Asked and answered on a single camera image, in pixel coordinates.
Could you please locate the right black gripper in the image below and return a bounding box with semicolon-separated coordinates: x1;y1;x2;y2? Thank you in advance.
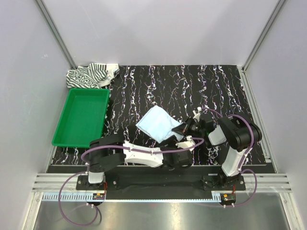
172;117;205;137

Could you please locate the light blue towel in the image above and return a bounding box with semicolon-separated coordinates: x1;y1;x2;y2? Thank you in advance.
136;105;183;144

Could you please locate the striped green white towel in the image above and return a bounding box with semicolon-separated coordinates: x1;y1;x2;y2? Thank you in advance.
66;63;119;89

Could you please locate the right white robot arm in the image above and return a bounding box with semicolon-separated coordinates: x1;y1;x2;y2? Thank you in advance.
172;114;262;190

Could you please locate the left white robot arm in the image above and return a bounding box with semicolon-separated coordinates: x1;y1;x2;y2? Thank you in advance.
81;134;196;190

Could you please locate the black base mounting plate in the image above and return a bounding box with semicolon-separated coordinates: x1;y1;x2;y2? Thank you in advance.
76;166;246;194

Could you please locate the green plastic tray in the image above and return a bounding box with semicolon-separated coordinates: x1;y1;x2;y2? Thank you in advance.
52;88;110;148

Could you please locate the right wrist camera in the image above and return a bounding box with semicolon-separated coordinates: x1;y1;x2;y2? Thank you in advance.
193;107;202;123

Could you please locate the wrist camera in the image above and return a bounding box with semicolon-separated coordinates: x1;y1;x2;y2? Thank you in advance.
193;107;202;123
176;136;196;151

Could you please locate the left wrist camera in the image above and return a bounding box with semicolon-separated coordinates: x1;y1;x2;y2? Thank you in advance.
176;136;196;151

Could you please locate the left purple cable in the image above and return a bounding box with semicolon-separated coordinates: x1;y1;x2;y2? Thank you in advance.
59;138;206;227

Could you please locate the purple cable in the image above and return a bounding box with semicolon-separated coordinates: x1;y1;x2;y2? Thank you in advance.
59;138;206;227
200;107;259;208

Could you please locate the white slotted cable duct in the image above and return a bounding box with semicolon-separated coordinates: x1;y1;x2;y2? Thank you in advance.
42;191;222;203

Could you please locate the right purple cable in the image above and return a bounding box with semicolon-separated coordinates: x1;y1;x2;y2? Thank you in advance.
200;107;259;208

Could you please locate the left aluminium frame post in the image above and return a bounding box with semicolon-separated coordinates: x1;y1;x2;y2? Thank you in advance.
35;0;78;69

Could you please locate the aluminium frame post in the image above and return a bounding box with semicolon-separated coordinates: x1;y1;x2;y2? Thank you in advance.
35;0;78;69
242;0;287;72

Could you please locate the right aluminium frame post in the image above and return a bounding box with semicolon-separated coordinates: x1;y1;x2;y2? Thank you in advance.
242;0;287;72

